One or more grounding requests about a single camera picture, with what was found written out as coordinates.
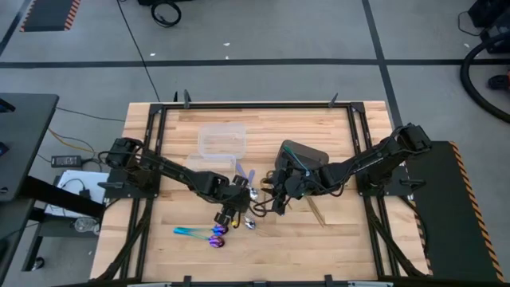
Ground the yellow floor cable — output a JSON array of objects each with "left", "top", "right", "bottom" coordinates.
[{"left": 46, "top": 127, "right": 97, "bottom": 155}]

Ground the black aluminium table frame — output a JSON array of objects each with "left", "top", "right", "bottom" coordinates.
[{"left": 90, "top": 89, "right": 431, "bottom": 287}]

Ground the black desk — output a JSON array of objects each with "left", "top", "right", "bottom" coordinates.
[{"left": 0, "top": 92, "right": 105, "bottom": 287}]

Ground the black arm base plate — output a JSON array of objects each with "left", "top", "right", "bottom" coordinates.
[
  {"left": 354, "top": 165, "right": 426, "bottom": 197},
  {"left": 98, "top": 169, "right": 161, "bottom": 199}
]

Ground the iridescent blue spoon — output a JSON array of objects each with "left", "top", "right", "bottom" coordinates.
[
  {"left": 173, "top": 224, "right": 230, "bottom": 237},
  {"left": 173, "top": 226, "right": 226, "bottom": 249},
  {"left": 283, "top": 145, "right": 312, "bottom": 176}
]

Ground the transparent round object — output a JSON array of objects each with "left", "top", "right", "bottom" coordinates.
[{"left": 73, "top": 216, "right": 101, "bottom": 237}]

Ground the long black floor cable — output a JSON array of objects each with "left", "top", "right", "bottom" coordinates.
[{"left": 116, "top": 0, "right": 161, "bottom": 103}]

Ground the white cardboard sheet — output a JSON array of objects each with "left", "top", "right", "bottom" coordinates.
[{"left": 42, "top": 169, "right": 112, "bottom": 219}]

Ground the small black orange-striped mat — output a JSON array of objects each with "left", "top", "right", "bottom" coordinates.
[{"left": 18, "top": 0, "right": 82, "bottom": 33}]

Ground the dark gray plastic bin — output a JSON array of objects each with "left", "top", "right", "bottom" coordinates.
[{"left": 274, "top": 139, "right": 331, "bottom": 179}]

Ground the coiled black cable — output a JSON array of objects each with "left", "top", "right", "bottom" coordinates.
[{"left": 150, "top": 0, "right": 183, "bottom": 29}]

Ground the black equipment base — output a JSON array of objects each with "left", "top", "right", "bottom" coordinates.
[{"left": 137, "top": 0, "right": 193, "bottom": 6}]

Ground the black orange tool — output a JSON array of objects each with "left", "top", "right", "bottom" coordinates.
[{"left": 487, "top": 69, "right": 510, "bottom": 92}]

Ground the thick black hose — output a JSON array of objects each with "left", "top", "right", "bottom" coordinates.
[{"left": 459, "top": 33, "right": 510, "bottom": 124}]

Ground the black equipment stack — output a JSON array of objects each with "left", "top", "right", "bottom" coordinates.
[{"left": 467, "top": 0, "right": 510, "bottom": 56}]

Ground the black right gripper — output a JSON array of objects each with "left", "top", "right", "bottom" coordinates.
[{"left": 273, "top": 165, "right": 324, "bottom": 217}]

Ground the black power adapter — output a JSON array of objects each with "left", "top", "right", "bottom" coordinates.
[{"left": 50, "top": 154, "right": 83, "bottom": 169}]

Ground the thin black floor cable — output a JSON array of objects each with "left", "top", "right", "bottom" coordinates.
[{"left": 54, "top": 105, "right": 128, "bottom": 123}]

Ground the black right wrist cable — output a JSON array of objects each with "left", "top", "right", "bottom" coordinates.
[{"left": 249, "top": 195, "right": 280, "bottom": 218}]

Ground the large black hazard-striped mat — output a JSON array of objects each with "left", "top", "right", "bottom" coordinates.
[{"left": 405, "top": 139, "right": 508, "bottom": 285}]

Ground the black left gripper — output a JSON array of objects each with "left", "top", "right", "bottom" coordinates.
[{"left": 214, "top": 174, "right": 256, "bottom": 230}]

